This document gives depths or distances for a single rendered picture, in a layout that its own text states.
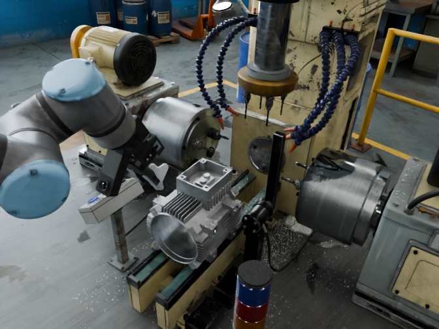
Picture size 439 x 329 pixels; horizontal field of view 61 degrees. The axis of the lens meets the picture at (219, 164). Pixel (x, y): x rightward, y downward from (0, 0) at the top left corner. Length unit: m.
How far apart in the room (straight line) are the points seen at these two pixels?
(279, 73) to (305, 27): 0.23
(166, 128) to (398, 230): 0.76
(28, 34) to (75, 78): 5.94
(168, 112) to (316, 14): 0.56
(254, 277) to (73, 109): 0.41
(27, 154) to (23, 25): 6.01
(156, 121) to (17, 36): 5.35
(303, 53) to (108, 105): 0.78
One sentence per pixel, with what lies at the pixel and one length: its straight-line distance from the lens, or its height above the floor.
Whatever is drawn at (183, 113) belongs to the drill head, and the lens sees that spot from 1.28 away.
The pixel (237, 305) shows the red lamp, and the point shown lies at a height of 1.14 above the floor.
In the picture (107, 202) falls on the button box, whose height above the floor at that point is 1.07.
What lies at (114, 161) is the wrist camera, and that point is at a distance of 0.79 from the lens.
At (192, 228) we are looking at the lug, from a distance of 0.92.
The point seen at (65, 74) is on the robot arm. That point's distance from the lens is 0.68.
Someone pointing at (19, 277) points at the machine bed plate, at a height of 0.80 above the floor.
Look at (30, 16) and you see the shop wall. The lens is 6.57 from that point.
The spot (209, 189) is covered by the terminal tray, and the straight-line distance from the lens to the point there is 0.94.
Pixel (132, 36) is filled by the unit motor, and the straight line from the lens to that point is 1.39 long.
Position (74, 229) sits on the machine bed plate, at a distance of 1.40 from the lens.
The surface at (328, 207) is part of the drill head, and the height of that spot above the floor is 1.08.
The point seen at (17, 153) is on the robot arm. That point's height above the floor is 1.45.
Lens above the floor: 1.72
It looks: 34 degrees down
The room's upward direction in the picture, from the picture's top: 2 degrees clockwise
